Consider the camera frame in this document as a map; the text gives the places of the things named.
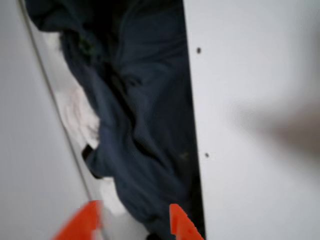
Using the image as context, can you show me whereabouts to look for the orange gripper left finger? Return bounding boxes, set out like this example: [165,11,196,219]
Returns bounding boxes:
[51,199,104,240]

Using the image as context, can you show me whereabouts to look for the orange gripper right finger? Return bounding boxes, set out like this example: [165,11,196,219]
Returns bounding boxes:
[169,203,205,240]

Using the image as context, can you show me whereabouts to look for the person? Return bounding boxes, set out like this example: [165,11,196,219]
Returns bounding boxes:
[23,0,206,240]

